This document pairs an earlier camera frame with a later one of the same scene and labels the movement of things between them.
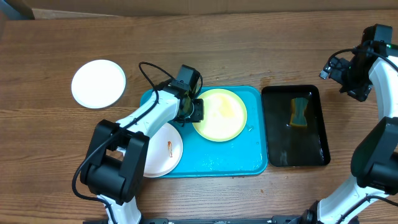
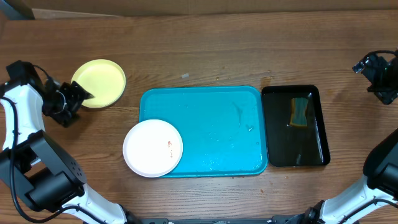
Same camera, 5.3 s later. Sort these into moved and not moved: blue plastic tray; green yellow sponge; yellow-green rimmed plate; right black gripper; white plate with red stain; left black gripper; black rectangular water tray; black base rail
Moved: right black gripper; left black gripper; yellow-green rimmed plate
Not moved: black base rail; blue plastic tray; black rectangular water tray; green yellow sponge; white plate with red stain
